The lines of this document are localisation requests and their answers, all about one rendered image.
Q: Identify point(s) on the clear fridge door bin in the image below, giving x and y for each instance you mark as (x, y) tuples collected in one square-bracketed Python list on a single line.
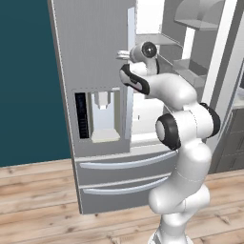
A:
[(200, 14), (190, 71)]

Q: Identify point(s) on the grey fridge door with dispenser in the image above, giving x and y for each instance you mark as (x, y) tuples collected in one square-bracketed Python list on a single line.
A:
[(92, 47)]

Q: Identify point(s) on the grey fridge drawer front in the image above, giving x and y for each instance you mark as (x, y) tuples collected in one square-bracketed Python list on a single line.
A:
[(105, 201), (105, 173)]

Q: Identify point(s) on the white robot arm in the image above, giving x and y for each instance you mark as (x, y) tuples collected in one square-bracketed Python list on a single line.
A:
[(187, 152)]

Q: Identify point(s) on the dark grey cupboard run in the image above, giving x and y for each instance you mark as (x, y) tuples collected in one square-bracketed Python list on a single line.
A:
[(230, 143)]

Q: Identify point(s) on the grey fridge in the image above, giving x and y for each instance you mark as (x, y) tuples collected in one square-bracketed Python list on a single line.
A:
[(147, 114)]

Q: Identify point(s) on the open grey fridge door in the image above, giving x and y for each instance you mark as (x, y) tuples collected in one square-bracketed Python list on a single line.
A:
[(219, 63)]

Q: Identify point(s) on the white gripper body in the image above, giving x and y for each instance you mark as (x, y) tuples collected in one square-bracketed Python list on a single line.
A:
[(122, 55)]

